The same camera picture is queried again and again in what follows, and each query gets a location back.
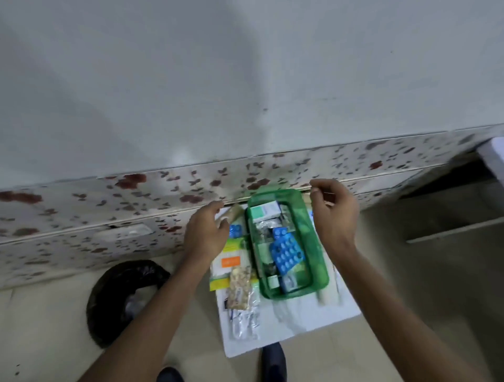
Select person's left hand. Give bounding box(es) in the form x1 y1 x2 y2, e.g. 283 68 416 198
183 200 231 265

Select person's right hand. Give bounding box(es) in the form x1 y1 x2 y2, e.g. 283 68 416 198
310 179 361 257

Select person's left forearm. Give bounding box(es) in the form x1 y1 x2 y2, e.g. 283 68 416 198
78 252 215 382

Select person's right forearm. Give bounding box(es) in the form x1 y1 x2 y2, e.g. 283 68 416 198
334 243 482 382

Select orange white medicine box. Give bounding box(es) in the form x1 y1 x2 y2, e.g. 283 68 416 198
210 239 253 292

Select white green medicine box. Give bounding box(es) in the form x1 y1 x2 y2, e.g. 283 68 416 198
249 200 281 221

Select green plastic basket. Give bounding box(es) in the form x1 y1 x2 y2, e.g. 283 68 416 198
245 189 330 300

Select large blue blister pack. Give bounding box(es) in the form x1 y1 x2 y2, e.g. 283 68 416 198
269 232 306 276

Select beige tablet strip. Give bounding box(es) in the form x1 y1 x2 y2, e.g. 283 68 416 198
226 266 253 312

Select silver blister pack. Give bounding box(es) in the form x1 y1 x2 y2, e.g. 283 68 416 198
281 275 303 294

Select clear plastic packets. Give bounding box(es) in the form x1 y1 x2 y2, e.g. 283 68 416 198
228 301 263 341

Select white table board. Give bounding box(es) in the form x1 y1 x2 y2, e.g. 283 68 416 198
214 204 362 359

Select black trash bin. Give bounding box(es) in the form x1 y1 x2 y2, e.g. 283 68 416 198
86 259 172 349

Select person's right shoe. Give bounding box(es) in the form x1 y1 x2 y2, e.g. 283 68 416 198
260 342 287 382

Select person's shoe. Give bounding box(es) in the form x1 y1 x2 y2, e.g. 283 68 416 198
157 366 186 382
260 342 287 382

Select person's left shoe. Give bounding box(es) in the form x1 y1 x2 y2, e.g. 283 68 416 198
157 366 186 382

